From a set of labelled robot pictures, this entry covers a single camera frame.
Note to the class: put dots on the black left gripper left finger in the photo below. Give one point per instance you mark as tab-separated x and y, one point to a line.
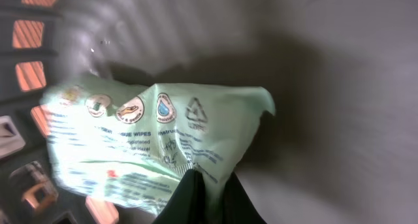
187	204

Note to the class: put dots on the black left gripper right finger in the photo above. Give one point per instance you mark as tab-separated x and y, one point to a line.
237	207

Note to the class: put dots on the light green wet wipes pack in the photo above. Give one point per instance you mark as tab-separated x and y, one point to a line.
132	145

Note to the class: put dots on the grey plastic mesh basket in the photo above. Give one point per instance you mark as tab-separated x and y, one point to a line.
342	147

